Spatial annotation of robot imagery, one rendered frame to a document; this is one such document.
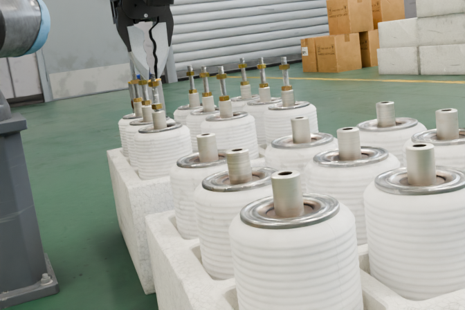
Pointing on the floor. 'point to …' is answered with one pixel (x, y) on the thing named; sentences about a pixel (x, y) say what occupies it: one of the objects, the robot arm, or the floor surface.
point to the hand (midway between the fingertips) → (153, 71)
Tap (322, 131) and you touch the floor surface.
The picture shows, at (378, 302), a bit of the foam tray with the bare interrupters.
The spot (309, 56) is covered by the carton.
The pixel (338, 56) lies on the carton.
